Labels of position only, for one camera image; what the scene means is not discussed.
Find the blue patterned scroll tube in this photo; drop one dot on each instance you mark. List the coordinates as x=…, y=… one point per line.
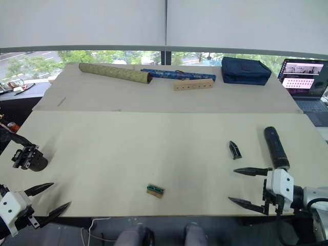
x=179, y=74

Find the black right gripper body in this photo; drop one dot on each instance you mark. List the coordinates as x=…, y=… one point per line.
x=271, y=201

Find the loose black finger piece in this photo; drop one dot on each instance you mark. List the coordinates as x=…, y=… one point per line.
x=235, y=151

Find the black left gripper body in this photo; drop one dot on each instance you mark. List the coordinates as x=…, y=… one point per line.
x=24, y=217

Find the black side table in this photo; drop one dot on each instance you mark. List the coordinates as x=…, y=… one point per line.
x=23, y=100

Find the olive patterned scroll tube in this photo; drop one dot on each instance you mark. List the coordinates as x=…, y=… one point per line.
x=115, y=72

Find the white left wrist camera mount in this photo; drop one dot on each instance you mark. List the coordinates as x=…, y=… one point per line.
x=10, y=207

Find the navy fabric case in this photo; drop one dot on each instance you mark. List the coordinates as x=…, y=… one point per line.
x=243, y=71

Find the green brown screw holder block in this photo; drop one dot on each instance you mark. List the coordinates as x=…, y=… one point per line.
x=155, y=191

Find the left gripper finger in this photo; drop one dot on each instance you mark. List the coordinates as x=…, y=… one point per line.
x=38, y=189
x=55, y=214

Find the small thin stick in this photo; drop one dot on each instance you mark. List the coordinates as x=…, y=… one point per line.
x=61, y=101

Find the large paper table cover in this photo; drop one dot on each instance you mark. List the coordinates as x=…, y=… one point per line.
x=128, y=153

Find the loose black gripper body part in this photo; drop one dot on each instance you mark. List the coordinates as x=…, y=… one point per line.
x=33, y=160

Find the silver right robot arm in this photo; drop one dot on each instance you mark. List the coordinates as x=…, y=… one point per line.
x=311, y=194

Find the black teal electric screwdriver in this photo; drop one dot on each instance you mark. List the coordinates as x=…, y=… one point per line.
x=275, y=147

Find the grey rounded shape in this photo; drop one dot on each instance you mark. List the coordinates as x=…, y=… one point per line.
x=196, y=235
x=133, y=237

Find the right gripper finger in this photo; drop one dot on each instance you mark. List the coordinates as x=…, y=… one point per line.
x=252, y=171
x=246, y=203

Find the white roller blind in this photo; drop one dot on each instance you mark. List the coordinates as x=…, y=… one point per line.
x=246, y=24
x=82, y=23

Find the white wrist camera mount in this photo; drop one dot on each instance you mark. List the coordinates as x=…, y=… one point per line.
x=10, y=207
x=279, y=184

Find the wooden block with holes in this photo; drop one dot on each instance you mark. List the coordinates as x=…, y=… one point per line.
x=193, y=85

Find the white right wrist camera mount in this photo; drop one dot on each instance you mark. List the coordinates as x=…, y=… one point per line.
x=279, y=184

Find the open laptop computer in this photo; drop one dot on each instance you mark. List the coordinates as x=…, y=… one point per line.
x=302, y=84

